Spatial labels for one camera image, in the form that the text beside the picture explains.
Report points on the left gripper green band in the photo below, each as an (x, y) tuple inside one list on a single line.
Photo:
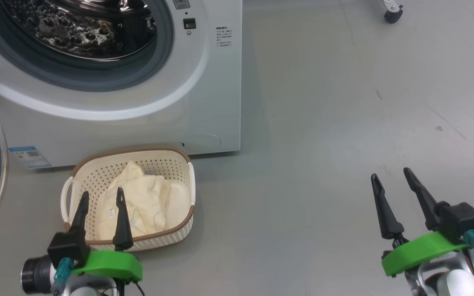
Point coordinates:
[(109, 265)]

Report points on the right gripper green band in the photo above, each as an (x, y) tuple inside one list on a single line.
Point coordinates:
[(417, 253)]

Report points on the cream garment with blue print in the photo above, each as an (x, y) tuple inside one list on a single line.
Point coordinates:
[(138, 193)]

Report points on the plain white garment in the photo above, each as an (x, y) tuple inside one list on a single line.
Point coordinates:
[(178, 205)]

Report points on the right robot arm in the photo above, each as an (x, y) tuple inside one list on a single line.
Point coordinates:
[(463, 285)]

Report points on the white front-load washing machine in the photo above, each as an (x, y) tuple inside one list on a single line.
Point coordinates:
[(138, 123)]

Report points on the stainless steel washing machine drum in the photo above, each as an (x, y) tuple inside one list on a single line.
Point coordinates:
[(77, 33)]

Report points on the cream perforated laundry basket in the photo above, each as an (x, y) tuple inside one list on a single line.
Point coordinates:
[(167, 238)]

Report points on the blue energy label sticker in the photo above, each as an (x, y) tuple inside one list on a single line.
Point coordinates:
[(29, 157)]

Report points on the round filter cover flap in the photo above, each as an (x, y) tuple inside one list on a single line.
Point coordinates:
[(204, 142)]

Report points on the metal stand leg with caster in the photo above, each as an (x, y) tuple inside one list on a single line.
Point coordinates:
[(393, 16)]

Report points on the small black text sticker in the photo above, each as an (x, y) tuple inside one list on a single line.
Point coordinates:
[(223, 36)]

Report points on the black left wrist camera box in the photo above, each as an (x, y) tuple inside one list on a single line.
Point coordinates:
[(68, 246)]

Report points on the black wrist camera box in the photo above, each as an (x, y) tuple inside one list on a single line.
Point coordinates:
[(68, 246), (461, 220)]

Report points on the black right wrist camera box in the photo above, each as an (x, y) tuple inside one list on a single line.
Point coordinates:
[(461, 220)]

